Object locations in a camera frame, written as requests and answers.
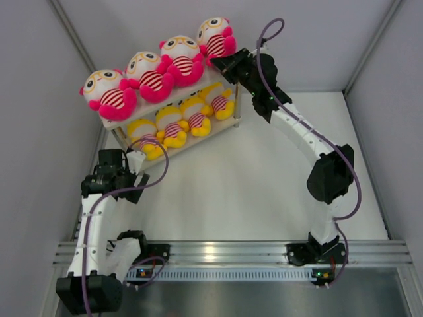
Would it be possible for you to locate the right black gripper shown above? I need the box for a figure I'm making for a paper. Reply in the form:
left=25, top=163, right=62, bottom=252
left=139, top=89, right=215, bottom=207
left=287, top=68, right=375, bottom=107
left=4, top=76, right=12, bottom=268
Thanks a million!
left=209, top=49, right=258, bottom=98

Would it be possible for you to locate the pink plush toy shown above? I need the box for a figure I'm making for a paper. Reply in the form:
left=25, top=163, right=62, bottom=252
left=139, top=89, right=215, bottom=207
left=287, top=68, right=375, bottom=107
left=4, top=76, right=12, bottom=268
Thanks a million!
left=196, top=17, right=237, bottom=67
left=159, top=35, right=204, bottom=87
left=79, top=69, right=137, bottom=122
left=125, top=51, right=174, bottom=104

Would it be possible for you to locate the yellow plush toy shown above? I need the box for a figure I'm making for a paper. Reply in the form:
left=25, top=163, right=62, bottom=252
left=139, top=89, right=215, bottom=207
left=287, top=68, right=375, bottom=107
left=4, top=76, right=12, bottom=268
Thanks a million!
left=198, top=82, right=235, bottom=120
left=180, top=96, right=212, bottom=137
left=127, top=119, right=164, bottom=160
left=155, top=104, right=189, bottom=148

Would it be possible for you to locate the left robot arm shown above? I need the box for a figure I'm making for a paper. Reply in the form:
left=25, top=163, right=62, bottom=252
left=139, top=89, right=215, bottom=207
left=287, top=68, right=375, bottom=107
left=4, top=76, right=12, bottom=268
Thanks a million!
left=56, top=149, right=149, bottom=316

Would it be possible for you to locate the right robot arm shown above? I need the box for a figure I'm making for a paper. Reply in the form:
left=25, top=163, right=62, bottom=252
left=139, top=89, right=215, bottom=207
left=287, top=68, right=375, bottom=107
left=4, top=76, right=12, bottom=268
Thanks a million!
left=210, top=49, right=354, bottom=262

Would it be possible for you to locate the white two-tier shelf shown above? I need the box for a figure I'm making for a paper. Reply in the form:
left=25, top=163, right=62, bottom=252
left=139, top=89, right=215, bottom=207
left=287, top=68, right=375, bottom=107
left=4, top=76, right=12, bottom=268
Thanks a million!
left=97, top=58, right=239, bottom=166

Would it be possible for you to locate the yellow plush toy on shelf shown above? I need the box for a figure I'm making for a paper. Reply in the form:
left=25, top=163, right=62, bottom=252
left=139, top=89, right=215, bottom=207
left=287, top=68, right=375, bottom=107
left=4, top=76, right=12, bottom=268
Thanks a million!
left=198, top=82, right=235, bottom=120

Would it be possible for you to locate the left black connector board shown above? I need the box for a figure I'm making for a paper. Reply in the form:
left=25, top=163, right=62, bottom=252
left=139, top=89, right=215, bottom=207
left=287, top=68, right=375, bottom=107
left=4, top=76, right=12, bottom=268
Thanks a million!
left=126, top=268, right=154, bottom=290

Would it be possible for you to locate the black connector with led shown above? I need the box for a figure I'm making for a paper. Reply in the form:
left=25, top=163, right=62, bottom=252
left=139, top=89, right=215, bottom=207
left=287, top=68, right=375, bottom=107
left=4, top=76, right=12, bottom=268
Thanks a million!
left=311, top=269, right=335, bottom=289

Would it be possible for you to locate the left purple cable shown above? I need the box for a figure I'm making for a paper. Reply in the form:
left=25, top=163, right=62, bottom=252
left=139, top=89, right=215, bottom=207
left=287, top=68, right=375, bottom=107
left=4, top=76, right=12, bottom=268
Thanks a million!
left=81, top=138, right=170, bottom=316

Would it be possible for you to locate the purple cable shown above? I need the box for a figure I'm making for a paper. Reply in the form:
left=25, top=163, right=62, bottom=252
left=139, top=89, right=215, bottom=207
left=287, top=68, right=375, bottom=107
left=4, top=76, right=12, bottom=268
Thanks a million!
left=256, top=18, right=363, bottom=286
left=81, top=138, right=170, bottom=316

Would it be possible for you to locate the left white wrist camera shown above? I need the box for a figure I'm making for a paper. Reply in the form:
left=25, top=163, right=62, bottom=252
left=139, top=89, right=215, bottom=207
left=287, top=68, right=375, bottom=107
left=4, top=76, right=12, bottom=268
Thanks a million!
left=126, top=151, right=146, bottom=174

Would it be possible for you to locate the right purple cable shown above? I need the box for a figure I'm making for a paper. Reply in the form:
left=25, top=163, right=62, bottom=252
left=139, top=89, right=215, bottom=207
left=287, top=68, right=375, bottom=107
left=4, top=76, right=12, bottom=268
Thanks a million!
left=256, top=18, right=363, bottom=286

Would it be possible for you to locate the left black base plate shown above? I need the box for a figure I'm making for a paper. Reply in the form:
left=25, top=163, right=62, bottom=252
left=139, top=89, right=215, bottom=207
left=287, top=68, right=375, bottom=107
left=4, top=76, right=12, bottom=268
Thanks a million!
left=141, top=243, right=171, bottom=262

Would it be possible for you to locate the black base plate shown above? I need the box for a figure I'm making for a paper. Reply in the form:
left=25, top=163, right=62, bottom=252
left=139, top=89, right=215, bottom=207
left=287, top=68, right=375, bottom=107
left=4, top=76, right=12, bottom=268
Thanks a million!
left=286, top=243, right=346, bottom=267
left=141, top=243, right=171, bottom=262

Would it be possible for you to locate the aluminium rail frame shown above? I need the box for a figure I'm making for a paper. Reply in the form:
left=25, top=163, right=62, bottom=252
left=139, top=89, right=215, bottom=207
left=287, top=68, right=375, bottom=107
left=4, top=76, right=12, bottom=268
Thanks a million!
left=54, top=240, right=412, bottom=282

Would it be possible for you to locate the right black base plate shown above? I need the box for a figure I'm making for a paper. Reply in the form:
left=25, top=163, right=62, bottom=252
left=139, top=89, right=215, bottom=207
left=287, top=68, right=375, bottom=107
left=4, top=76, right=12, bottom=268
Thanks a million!
left=286, top=243, right=346, bottom=267

